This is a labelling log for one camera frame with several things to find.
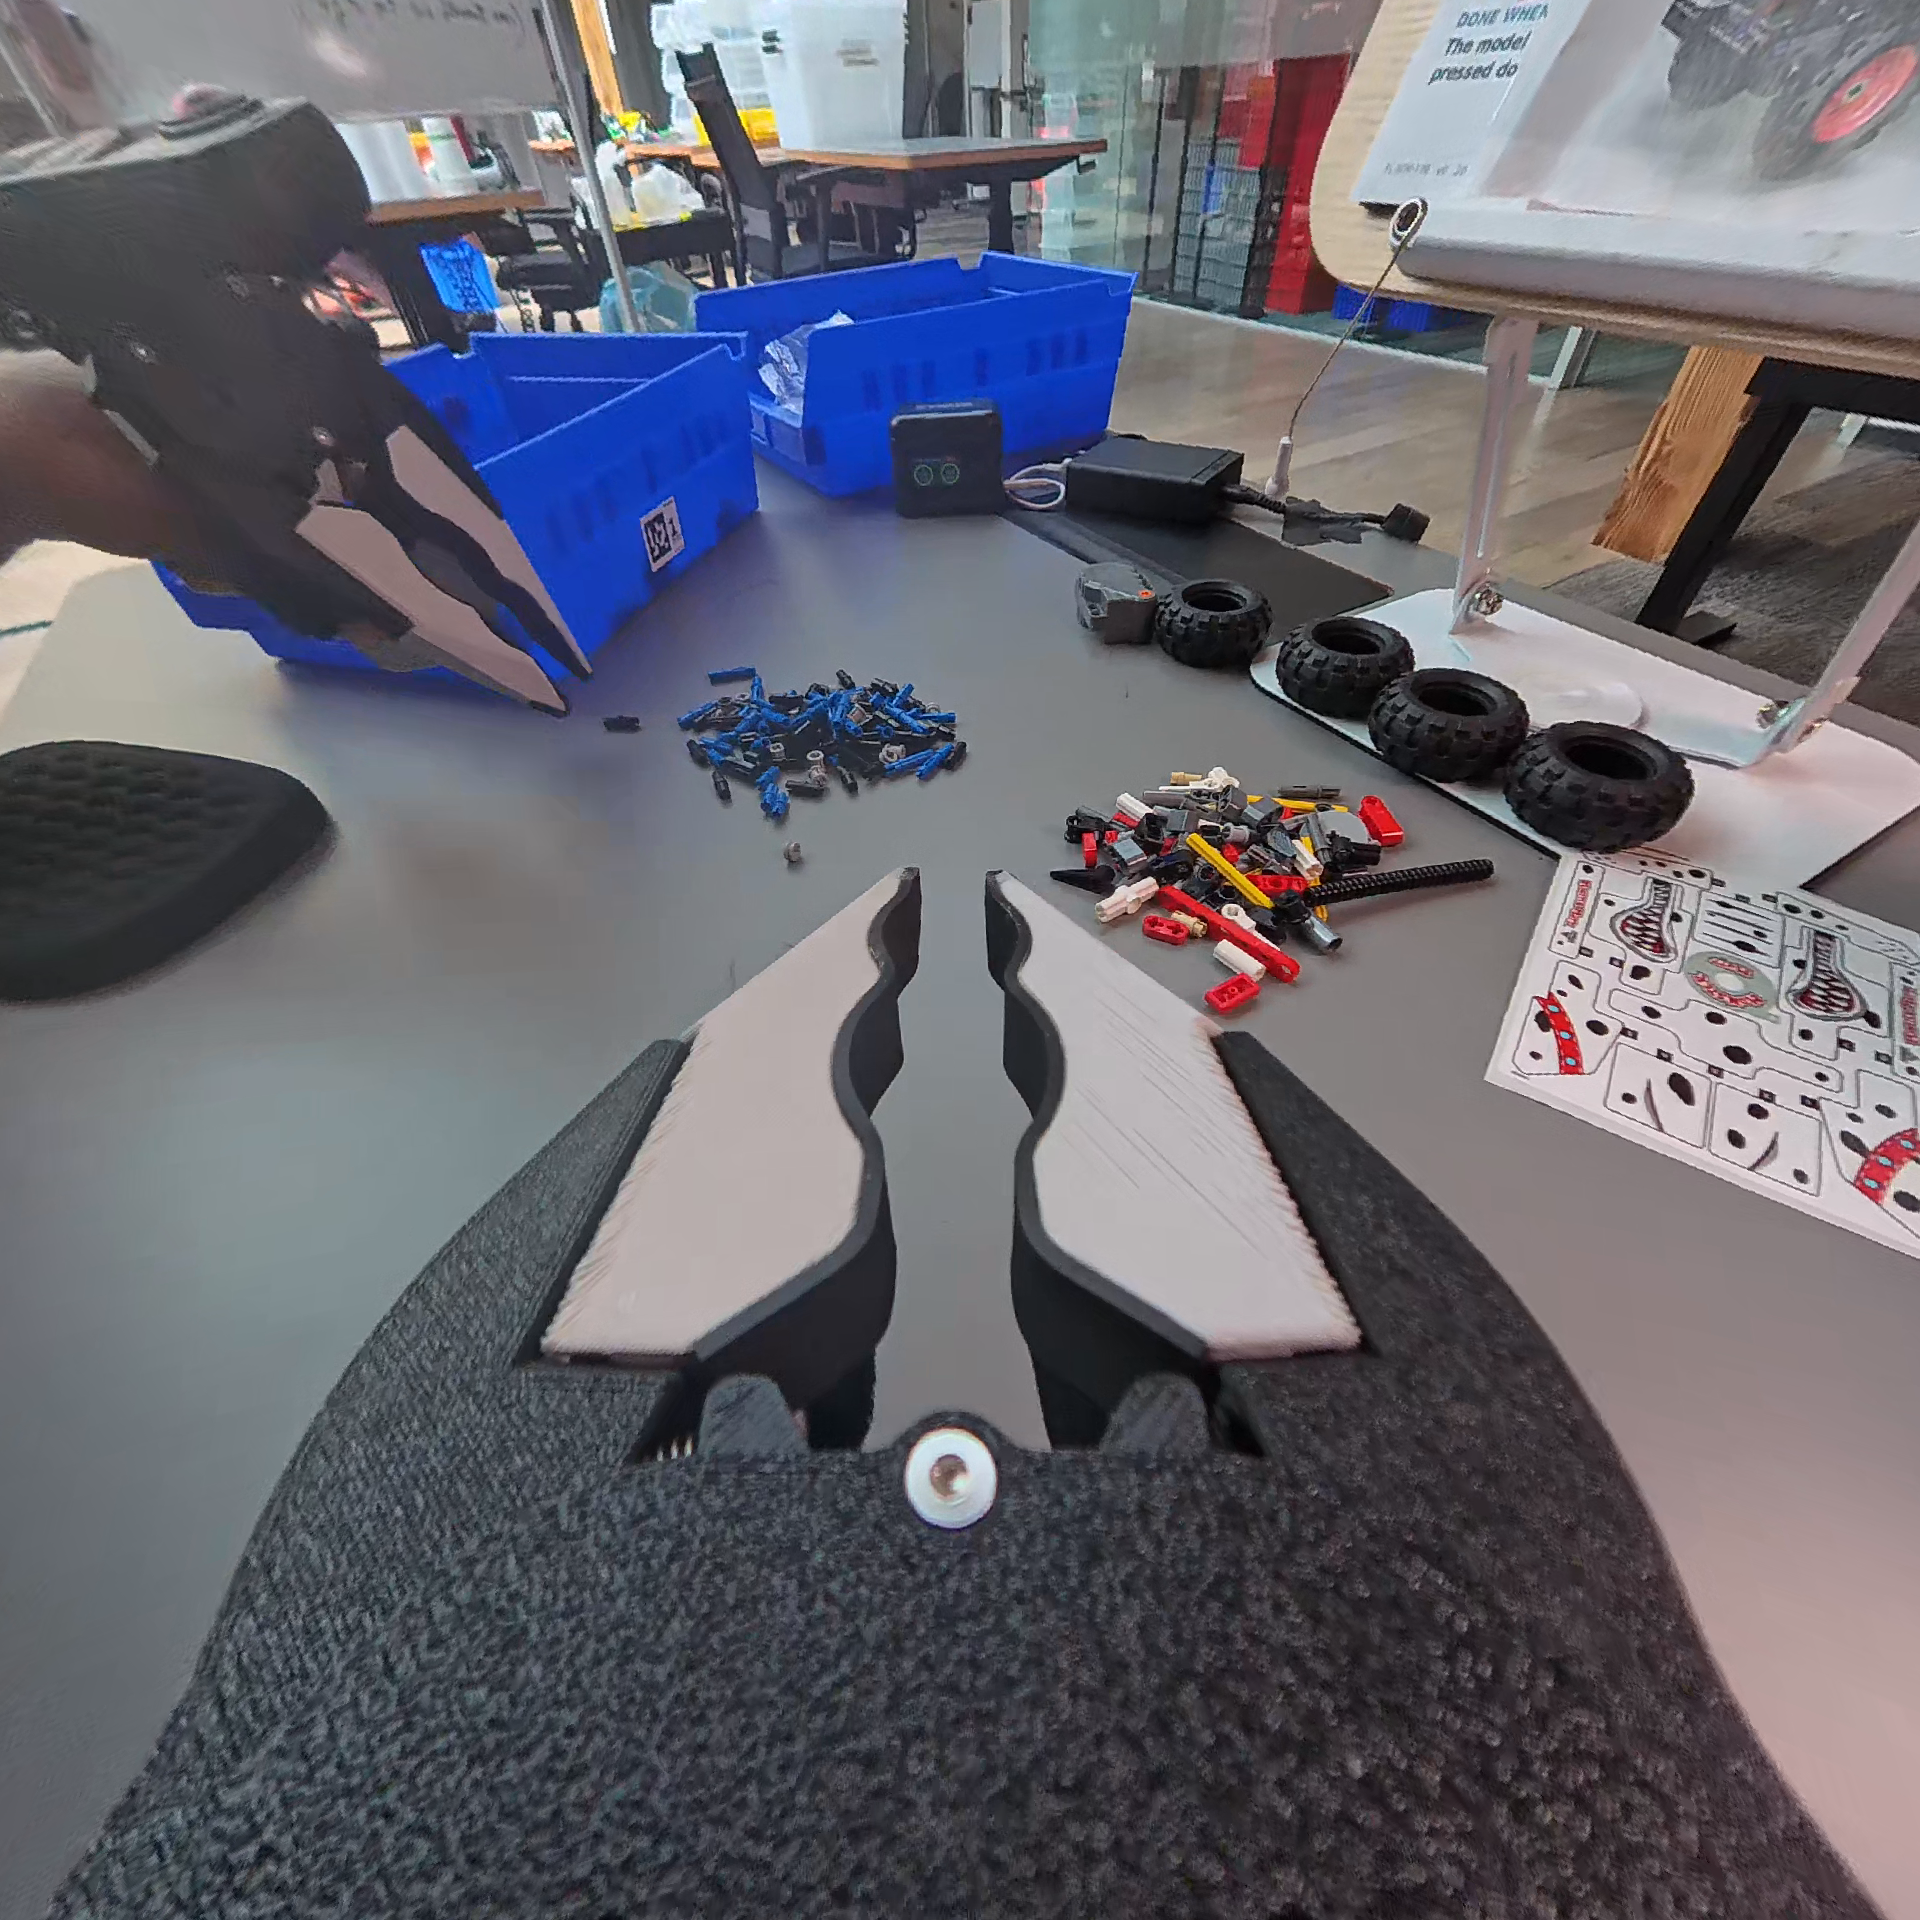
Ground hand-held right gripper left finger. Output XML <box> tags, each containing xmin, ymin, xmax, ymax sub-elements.
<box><xmin>540</xmin><ymin>863</ymin><xmax>925</xmax><ymax>1390</ymax></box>

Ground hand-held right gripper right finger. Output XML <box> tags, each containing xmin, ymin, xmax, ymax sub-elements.
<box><xmin>983</xmin><ymin>866</ymin><xmax>1367</xmax><ymax>1369</ymax></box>

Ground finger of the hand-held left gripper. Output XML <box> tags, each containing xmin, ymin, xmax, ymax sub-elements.
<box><xmin>294</xmin><ymin>454</ymin><xmax>572</xmax><ymax>718</ymax></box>
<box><xmin>363</xmin><ymin>372</ymin><xmax>597</xmax><ymax>681</ymax></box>

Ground toy truck instruction booklet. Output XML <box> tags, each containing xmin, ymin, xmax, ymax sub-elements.
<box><xmin>1526</xmin><ymin>0</ymin><xmax>1920</xmax><ymax>241</ymax></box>

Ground grey desk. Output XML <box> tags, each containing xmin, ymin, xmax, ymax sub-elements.
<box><xmin>0</xmin><ymin>285</ymin><xmax>1920</xmax><ymax>1920</ymax></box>

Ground person's left hand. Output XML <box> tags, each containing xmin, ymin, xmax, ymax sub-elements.
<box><xmin>0</xmin><ymin>372</ymin><xmax>201</xmax><ymax>569</ymax></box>

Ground blue plastic bin with tag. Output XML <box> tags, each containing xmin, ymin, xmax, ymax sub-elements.
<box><xmin>151</xmin><ymin>329</ymin><xmax>760</xmax><ymax>701</ymax></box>

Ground small blue crate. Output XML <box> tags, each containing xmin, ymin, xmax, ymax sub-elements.
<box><xmin>419</xmin><ymin>235</ymin><xmax>501</xmax><ymax>326</ymax></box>

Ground whiteboard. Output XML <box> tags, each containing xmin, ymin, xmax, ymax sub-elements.
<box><xmin>88</xmin><ymin>0</ymin><xmax>580</xmax><ymax>126</ymax></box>

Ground small red LEGO pieces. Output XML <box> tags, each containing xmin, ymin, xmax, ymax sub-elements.
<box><xmin>1046</xmin><ymin>765</ymin><xmax>1405</xmax><ymax>1019</ymax></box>

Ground clear plastic bag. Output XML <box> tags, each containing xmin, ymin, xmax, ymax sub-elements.
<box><xmin>755</xmin><ymin>311</ymin><xmax>859</xmax><ymax>410</ymax></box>

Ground metal stand pole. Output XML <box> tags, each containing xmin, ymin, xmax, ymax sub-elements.
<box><xmin>541</xmin><ymin>0</ymin><xmax>639</xmax><ymax>335</ymax></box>

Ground black ribbed rod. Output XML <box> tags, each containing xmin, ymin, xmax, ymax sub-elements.
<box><xmin>1317</xmin><ymin>854</ymin><xmax>1500</xmax><ymax>913</ymax></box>

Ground pile of blue black pins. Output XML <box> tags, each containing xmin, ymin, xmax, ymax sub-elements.
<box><xmin>673</xmin><ymin>669</ymin><xmax>961</xmax><ymax>825</ymax></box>

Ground black office chair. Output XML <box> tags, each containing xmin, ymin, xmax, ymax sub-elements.
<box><xmin>669</xmin><ymin>38</ymin><xmax>921</xmax><ymax>289</ymax></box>

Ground black cube device green rings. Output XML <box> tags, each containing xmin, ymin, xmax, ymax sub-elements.
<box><xmin>888</xmin><ymin>399</ymin><xmax>1005</xmax><ymax>522</ymax></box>

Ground black rubber toy tire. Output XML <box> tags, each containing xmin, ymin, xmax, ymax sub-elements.
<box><xmin>1271</xmin><ymin>613</ymin><xmax>1417</xmax><ymax>721</ymax></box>
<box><xmin>1367</xmin><ymin>668</ymin><xmax>1534</xmax><ymax>785</ymax></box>
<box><xmin>1152</xmin><ymin>577</ymin><xmax>1276</xmax><ymax>673</ymax></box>
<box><xmin>1504</xmin><ymin>721</ymin><xmax>1697</xmax><ymax>854</ymax></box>

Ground printed sticker sheet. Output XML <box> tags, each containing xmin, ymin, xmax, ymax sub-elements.
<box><xmin>1484</xmin><ymin>851</ymin><xmax>1920</xmax><ymax>1260</ymax></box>

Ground clear storage bins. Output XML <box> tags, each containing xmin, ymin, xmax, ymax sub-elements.
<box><xmin>659</xmin><ymin>0</ymin><xmax>911</xmax><ymax>153</ymax></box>

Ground grey toy motor block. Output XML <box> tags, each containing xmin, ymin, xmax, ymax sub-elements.
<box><xmin>1072</xmin><ymin>561</ymin><xmax>1160</xmax><ymax>650</ymax></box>

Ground wooden top office table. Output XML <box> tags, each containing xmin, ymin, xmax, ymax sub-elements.
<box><xmin>769</xmin><ymin>133</ymin><xmax>1112</xmax><ymax>281</ymax></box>

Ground black flat mat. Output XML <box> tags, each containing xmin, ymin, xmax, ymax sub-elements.
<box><xmin>1016</xmin><ymin>508</ymin><xmax>1395</xmax><ymax>606</ymax></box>

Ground black power adapter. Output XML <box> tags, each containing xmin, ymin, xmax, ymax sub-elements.
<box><xmin>1060</xmin><ymin>433</ymin><xmax>1247</xmax><ymax>527</ymax></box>

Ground dark table with black leg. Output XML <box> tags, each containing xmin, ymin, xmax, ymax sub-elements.
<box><xmin>1631</xmin><ymin>356</ymin><xmax>1920</xmax><ymax>642</ymax></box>

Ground stack of red blue crates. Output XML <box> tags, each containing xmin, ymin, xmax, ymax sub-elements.
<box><xmin>1167</xmin><ymin>51</ymin><xmax>1360</xmax><ymax>321</ymax></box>

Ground wooden book stand white base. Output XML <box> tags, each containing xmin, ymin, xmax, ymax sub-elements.
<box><xmin>1247</xmin><ymin>0</ymin><xmax>1920</xmax><ymax>889</ymax></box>

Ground white instruction sheet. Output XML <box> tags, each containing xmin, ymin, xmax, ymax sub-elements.
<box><xmin>1353</xmin><ymin>0</ymin><xmax>1685</xmax><ymax>214</ymax></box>

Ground black power cable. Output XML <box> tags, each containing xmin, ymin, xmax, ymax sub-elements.
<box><xmin>1237</xmin><ymin>483</ymin><xmax>1431</xmax><ymax>553</ymax></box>

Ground wooden post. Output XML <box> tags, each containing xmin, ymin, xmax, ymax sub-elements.
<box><xmin>1590</xmin><ymin>345</ymin><xmax>1766</xmax><ymax>561</ymax></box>

